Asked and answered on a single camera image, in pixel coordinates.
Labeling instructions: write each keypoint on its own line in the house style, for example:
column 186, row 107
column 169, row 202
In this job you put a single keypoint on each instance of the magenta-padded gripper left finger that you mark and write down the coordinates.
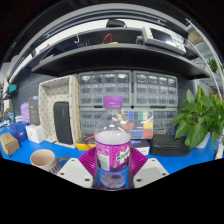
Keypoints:
column 76, row 171

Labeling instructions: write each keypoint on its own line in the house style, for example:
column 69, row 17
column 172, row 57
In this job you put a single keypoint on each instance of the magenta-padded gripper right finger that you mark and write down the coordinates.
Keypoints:
column 150, row 170

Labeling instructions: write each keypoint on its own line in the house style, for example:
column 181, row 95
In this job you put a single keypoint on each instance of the clear bottle purple cap label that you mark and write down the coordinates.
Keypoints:
column 112, row 150

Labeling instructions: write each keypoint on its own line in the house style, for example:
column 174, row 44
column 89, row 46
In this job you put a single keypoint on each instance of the black box with white label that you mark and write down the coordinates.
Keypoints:
column 140, row 146

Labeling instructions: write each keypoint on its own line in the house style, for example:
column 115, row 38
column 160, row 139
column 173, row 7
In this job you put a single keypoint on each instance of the yellow multimeter with red leads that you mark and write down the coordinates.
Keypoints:
column 83, row 144

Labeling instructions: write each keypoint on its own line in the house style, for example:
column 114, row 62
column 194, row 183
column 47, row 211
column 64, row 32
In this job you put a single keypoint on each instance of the black flat case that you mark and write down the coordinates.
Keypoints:
column 170, row 146

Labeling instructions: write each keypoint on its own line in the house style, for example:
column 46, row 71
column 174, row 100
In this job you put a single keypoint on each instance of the beige ceramic mug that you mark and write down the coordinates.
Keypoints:
column 45, row 160

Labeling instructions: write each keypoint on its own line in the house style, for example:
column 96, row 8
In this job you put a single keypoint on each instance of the clear box of coloured parts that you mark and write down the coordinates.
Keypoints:
column 141, row 125

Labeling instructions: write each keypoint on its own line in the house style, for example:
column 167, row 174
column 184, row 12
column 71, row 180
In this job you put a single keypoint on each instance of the black rectangular speaker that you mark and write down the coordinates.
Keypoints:
column 63, row 123

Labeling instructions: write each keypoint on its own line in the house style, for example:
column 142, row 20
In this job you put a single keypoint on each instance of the grey small-parts drawer cabinet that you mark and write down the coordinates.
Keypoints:
column 165, row 121
column 88, row 121
column 155, row 89
column 105, row 88

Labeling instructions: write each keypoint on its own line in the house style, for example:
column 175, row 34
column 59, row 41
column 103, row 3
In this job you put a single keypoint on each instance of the blue box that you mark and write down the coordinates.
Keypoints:
column 18, row 131

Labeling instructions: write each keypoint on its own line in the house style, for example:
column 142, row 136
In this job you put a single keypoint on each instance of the green potted plant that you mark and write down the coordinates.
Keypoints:
column 198, row 116

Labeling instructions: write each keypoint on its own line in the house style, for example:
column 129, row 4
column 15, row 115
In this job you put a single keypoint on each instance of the brown cardboard box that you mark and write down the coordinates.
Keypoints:
column 9, row 144

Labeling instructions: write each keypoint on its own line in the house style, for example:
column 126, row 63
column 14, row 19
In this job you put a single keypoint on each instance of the dark grey upright box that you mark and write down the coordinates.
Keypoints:
column 34, row 110

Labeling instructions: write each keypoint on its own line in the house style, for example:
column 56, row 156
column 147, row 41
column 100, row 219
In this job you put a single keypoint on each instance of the purple plastic bag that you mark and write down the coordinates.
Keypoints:
column 25, row 112

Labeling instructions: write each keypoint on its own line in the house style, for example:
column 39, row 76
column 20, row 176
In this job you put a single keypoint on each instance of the white perforated tray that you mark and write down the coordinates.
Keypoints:
column 60, row 88

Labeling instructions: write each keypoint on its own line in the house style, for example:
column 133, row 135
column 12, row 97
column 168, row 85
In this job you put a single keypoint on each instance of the dark grey shelf unit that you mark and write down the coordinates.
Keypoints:
column 116, row 58

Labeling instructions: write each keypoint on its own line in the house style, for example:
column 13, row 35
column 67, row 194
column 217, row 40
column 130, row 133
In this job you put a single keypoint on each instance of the white metal rack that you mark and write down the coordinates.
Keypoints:
column 208, row 56

